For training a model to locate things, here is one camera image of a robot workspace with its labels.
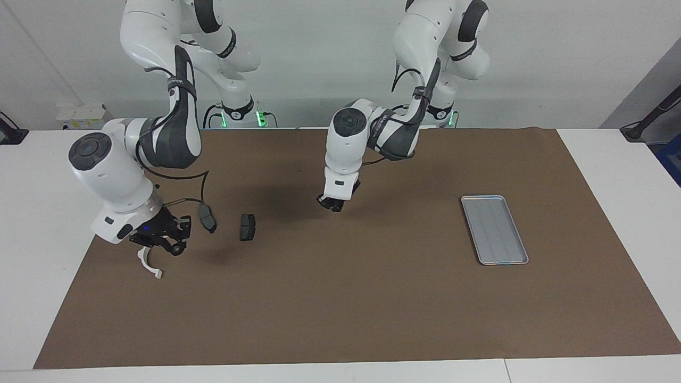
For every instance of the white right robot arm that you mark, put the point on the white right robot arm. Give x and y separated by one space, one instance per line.
111 170

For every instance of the short rectangular grey brake pad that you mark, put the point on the short rectangular grey brake pad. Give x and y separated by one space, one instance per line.
247 227

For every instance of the silver metal tray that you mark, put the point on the silver metal tray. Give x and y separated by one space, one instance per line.
495 231

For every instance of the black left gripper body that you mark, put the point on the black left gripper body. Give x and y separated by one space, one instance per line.
340 201

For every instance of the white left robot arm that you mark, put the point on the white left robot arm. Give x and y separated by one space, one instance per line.
346 154

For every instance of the white semicircular plastic bracket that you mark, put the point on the white semicircular plastic bracket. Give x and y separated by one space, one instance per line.
158 274

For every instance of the blue crate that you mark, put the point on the blue crate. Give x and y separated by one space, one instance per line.
671 159

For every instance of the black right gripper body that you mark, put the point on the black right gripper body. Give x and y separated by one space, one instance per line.
157 226

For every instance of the black angled stand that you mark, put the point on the black angled stand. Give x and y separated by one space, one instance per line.
636 130

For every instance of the white box with yellow label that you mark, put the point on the white box with yellow label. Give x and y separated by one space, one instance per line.
85 114

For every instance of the black table clamp mount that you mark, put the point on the black table clamp mount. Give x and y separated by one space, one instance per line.
10 135

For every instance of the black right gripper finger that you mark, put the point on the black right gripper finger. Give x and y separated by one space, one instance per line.
183 227
151 243

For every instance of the long curved grey brake pad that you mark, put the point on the long curved grey brake pad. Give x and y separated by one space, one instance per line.
207 219

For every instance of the brown table mat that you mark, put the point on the brown table mat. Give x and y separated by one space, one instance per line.
340 292

